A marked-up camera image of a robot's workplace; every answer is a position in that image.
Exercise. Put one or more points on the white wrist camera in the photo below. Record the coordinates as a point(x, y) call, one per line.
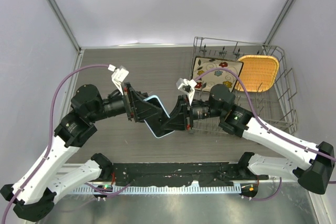
point(118, 76)
point(187, 87)

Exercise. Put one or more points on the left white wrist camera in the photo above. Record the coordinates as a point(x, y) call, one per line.
point(118, 76)

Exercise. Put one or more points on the white slotted cable duct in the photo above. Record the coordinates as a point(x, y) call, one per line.
point(192, 189)

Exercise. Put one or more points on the orange woven basket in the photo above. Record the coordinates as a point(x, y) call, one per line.
point(259, 72)

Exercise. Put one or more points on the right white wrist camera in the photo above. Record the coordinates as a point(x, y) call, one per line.
point(187, 87)

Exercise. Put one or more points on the left aluminium frame post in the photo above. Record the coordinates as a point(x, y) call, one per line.
point(64, 24)

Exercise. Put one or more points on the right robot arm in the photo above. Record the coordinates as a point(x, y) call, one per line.
point(308, 163)

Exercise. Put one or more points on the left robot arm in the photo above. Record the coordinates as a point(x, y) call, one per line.
point(34, 196)

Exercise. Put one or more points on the blue-cased smartphone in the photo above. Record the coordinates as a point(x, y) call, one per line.
point(157, 129)

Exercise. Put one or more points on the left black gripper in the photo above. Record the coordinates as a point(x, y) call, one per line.
point(136, 106)

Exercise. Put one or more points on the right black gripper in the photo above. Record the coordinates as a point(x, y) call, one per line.
point(181, 117)

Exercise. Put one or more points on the right aluminium frame post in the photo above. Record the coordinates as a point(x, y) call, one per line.
point(279, 20)

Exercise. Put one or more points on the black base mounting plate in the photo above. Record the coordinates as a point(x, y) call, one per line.
point(207, 174)

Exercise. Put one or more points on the black phone stand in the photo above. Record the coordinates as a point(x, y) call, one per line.
point(142, 95)

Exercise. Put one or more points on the aluminium frame post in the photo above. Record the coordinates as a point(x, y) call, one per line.
point(279, 20)
point(64, 24)

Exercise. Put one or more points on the floral square plate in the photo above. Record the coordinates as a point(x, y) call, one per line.
point(203, 64)

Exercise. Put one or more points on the grey wire dish rack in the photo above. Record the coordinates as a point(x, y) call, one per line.
point(275, 106)

